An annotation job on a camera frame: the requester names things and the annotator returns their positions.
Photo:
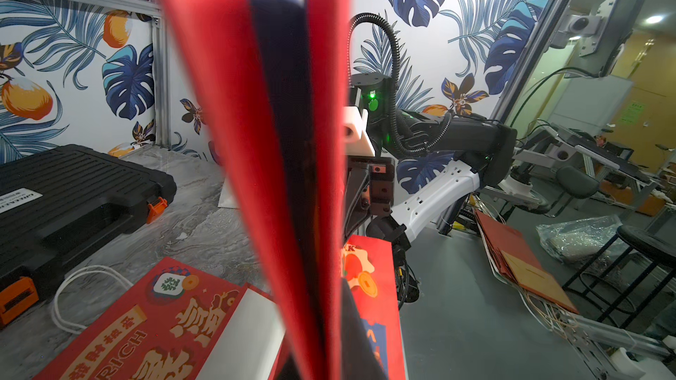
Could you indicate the clear plastic bag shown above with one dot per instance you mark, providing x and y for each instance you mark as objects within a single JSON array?
[{"x": 578, "y": 240}]

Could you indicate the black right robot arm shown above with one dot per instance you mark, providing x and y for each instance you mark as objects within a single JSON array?
[{"x": 482, "y": 150}]

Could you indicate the black tool case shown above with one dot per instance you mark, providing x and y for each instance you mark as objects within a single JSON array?
[{"x": 60, "y": 206}]

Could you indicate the red paper bag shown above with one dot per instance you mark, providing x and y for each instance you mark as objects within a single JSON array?
[
  {"x": 178, "y": 322},
  {"x": 271, "y": 78}
]

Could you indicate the black stool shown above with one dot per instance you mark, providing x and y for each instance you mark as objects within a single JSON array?
[{"x": 622, "y": 278}]

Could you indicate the stack of flat bags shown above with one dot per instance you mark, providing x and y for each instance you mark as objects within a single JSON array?
[{"x": 516, "y": 262}]

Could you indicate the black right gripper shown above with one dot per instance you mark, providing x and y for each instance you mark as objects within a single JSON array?
[{"x": 369, "y": 191}]

